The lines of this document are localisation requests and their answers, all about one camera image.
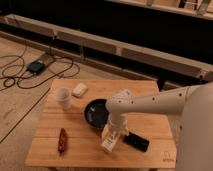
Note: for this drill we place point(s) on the translucent plastic cup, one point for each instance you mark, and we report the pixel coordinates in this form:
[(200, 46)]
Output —
[(63, 97)]

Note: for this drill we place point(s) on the blue power adapter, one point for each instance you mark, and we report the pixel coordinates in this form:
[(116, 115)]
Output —
[(35, 67)]

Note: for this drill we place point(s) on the brown-red snack bar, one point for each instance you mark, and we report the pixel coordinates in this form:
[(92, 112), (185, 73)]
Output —
[(63, 139)]

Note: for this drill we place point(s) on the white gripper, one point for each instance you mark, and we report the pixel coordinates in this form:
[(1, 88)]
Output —
[(117, 123)]

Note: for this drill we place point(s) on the white soap bar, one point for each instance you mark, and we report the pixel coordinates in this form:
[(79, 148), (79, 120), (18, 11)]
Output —
[(79, 90)]

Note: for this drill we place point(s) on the white lotion bottle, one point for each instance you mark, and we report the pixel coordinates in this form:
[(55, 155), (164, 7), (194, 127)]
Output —
[(109, 139)]

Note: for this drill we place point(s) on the wooden beam frame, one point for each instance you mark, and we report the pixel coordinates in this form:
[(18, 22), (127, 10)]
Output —
[(156, 52)]

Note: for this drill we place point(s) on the black rectangular box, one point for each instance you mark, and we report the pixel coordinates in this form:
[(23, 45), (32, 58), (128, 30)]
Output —
[(136, 141)]

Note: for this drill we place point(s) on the dark ceramic bowl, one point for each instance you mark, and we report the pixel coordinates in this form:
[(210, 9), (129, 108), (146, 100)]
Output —
[(96, 114)]

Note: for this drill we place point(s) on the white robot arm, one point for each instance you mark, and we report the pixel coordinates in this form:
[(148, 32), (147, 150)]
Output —
[(195, 106)]

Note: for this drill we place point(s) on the wooden table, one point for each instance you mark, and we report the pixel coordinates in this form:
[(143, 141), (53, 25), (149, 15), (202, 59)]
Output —
[(84, 142)]

